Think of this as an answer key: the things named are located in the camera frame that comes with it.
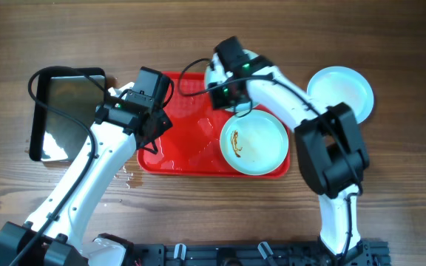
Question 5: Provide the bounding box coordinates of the white plate top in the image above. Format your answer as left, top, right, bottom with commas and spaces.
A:
204, 53, 250, 112

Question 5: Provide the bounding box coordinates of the white plate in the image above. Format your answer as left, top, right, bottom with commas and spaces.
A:
204, 53, 250, 112
219, 109, 289, 176
307, 66, 374, 123

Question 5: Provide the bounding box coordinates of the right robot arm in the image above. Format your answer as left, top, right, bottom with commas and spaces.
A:
206, 36, 370, 262

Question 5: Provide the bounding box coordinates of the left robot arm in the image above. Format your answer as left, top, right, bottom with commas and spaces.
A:
0, 67, 175, 265

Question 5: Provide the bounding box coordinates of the red plastic tray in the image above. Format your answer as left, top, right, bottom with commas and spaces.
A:
136, 71, 291, 180

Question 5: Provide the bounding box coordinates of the black metal water tray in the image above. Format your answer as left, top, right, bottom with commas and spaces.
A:
28, 66, 107, 162

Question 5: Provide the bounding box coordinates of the right black cable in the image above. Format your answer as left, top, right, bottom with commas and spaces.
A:
177, 57, 364, 259

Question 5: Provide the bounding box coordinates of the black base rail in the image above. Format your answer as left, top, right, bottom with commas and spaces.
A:
119, 240, 391, 266

